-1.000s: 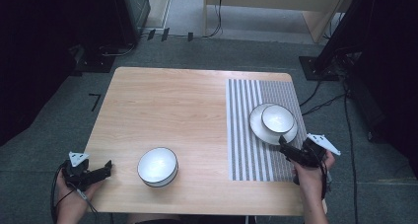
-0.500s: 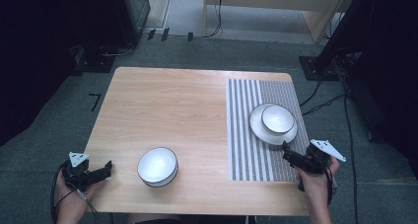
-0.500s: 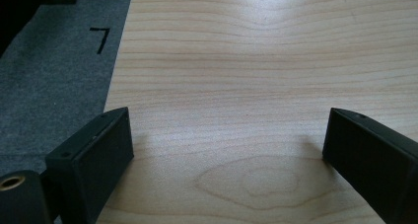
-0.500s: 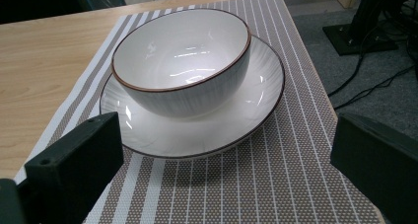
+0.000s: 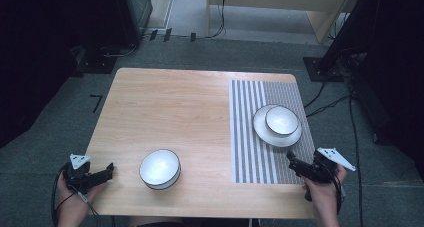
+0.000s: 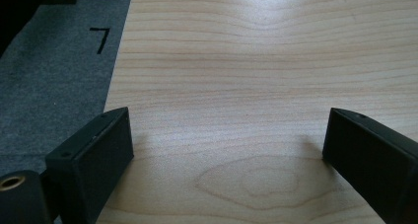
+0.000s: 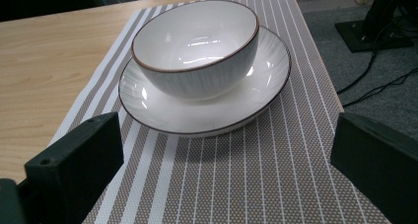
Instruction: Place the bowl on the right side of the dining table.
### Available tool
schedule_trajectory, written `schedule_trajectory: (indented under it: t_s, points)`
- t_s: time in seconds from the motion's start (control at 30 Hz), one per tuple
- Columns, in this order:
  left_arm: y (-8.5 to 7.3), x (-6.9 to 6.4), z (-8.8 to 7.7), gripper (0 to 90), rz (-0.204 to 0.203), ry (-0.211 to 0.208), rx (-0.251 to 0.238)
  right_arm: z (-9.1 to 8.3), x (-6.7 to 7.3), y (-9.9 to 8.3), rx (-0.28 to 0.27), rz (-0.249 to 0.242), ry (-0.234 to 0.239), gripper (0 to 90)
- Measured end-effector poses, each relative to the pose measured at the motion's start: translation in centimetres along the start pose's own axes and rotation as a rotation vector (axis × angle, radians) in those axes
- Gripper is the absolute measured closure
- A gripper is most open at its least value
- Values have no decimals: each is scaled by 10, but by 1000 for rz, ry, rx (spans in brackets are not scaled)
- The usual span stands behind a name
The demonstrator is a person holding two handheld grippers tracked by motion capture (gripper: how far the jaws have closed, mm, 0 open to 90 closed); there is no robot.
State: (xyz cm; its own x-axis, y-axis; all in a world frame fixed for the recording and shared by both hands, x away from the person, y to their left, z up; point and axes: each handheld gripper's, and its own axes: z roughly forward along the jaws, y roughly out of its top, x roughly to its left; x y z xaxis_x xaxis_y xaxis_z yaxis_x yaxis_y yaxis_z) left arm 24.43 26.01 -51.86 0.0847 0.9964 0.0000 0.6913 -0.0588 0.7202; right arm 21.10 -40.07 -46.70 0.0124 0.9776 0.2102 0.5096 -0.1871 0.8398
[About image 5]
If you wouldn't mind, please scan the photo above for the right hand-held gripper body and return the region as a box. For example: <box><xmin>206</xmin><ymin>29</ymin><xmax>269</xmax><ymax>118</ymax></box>
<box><xmin>303</xmin><ymin>147</ymin><xmax>357</xmax><ymax>202</ymax></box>

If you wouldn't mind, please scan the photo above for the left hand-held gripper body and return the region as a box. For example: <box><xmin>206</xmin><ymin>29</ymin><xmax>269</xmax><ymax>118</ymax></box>
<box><xmin>62</xmin><ymin>153</ymin><xmax>97</xmax><ymax>194</ymax></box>

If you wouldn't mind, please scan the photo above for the white plate with dark rim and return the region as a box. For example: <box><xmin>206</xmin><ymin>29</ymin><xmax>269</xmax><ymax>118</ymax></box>
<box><xmin>252</xmin><ymin>104</ymin><xmax>303</xmax><ymax>148</ymax></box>

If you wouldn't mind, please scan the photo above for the white bowl with dark rim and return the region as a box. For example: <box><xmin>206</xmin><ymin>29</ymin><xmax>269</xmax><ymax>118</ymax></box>
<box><xmin>264</xmin><ymin>105</ymin><xmax>300</xmax><ymax>137</ymax></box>
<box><xmin>138</xmin><ymin>148</ymin><xmax>182</xmax><ymax>191</ymax></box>

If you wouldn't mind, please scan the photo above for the person's right hand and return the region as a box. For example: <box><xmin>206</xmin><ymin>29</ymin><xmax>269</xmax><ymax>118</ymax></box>
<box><xmin>301</xmin><ymin>163</ymin><xmax>348</xmax><ymax>216</ymax></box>

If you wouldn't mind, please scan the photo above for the person's left hand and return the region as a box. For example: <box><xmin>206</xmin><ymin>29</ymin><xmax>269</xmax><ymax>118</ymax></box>
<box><xmin>54</xmin><ymin>178</ymin><xmax>105</xmax><ymax>221</ymax></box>

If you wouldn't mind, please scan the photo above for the grey striped placemat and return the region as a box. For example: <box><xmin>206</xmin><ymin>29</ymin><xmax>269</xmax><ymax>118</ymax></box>
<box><xmin>228</xmin><ymin>79</ymin><xmax>318</xmax><ymax>185</ymax></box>

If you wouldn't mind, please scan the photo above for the black curtain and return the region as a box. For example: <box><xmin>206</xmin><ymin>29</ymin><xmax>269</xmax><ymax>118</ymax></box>
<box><xmin>0</xmin><ymin>0</ymin><xmax>129</xmax><ymax>150</ymax></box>
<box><xmin>346</xmin><ymin>0</ymin><xmax>424</xmax><ymax>183</ymax></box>

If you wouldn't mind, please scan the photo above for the black cabinet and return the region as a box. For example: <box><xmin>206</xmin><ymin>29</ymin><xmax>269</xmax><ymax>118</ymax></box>
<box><xmin>112</xmin><ymin>0</ymin><xmax>154</xmax><ymax>47</ymax></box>

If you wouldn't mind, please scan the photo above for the right hand-held gripper cable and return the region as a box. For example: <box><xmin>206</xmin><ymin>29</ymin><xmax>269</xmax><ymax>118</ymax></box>
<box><xmin>328</xmin><ymin>166</ymin><xmax>346</xmax><ymax>216</ymax></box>

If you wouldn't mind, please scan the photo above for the hand-held gripper cable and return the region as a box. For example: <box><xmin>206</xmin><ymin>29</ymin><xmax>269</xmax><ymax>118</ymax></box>
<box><xmin>328</xmin><ymin>166</ymin><xmax>346</xmax><ymax>216</ymax></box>
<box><xmin>50</xmin><ymin>165</ymin><xmax>101</xmax><ymax>227</ymax></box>

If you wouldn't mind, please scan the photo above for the left hand-held gripper cable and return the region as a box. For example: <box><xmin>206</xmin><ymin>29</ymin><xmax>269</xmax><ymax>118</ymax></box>
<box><xmin>50</xmin><ymin>165</ymin><xmax>101</xmax><ymax>227</ymax></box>

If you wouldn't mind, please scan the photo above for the long black floor cable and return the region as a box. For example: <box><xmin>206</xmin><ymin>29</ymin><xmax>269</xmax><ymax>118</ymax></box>
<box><xmin>346</xmin><ymin>83</ymin><xmax>365</xmax><ymax>227</ymax></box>

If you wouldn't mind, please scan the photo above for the short black floor cable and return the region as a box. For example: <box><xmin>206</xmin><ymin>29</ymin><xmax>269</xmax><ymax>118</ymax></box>
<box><xmin>303</xmin><ymin>81</ymin><xmax>327</xmax><ymax>109</ymax></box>
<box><xmin>305</xmin><ymin>94</ymin><xmax>352</xmax><ymax>118</ymax></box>

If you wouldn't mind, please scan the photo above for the black stand base plate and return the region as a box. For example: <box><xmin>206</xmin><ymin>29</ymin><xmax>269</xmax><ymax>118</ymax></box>
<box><xmin>77</xmin><ymin>55</ymin><xmax>118</xmax><ymax>75</ymax></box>
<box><xmin>302</xmin><ymin>56</ymin><xmax>345</xmax><ymax>83</ymax></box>

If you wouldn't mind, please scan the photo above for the grey floor cable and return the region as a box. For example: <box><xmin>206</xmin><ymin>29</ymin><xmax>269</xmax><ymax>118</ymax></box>
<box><xmin>102</xmin><ymin>43</ymin><xmax>140</xmax><ymax>59</ymax></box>

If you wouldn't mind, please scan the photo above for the black hanging cable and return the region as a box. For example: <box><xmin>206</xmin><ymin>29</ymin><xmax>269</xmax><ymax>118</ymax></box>
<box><xmin>205</xmin><ymin>0</ymin><xmax>228</xmax><ymax>39</ymax></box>

